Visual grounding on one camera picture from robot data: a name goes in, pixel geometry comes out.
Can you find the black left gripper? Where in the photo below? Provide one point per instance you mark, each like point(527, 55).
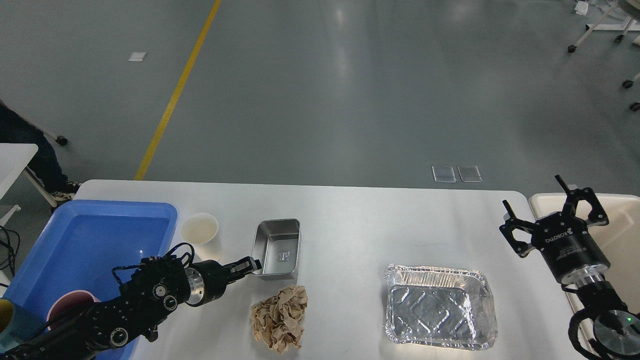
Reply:
point(208, 280)

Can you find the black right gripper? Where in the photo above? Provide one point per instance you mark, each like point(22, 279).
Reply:
point(562, 238)

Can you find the stainless steel rectangular container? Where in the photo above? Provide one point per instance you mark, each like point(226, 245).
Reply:
point(276, 246)

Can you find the pink ribbed mug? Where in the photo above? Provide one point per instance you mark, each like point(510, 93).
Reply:
point(69, 306)

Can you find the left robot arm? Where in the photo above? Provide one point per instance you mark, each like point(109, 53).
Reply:
point(149, 292)

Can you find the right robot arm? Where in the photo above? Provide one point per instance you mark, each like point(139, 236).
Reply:
point(605, 328)

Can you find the white paper cup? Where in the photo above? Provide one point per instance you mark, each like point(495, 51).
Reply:
point(200, 230)

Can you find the beige plastic bin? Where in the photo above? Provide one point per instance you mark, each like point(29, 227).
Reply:
point(619, 241)

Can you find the crumpled brown paper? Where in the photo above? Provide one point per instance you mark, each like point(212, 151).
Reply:
point(277, 321)

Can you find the right floor plate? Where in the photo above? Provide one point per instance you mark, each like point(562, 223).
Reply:
point(469, 173)

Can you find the floor plate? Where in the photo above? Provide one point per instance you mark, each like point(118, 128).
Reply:
point(469, 173)
point(444, 174)

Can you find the left floor plate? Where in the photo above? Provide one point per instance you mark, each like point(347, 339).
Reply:
point(444, 174)

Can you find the aluminium foil tray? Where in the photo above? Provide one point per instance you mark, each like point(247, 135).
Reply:
point(440, 307)

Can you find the blue plastic tray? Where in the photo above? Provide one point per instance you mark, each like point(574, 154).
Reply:
point(81, 244)

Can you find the rolling rack leg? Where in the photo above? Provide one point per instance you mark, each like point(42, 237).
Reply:
point(59, 139)

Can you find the teal mug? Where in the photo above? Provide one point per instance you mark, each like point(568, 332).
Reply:
point(17, 324)

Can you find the white cart frame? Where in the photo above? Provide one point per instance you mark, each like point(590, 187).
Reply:
point(630, 10)

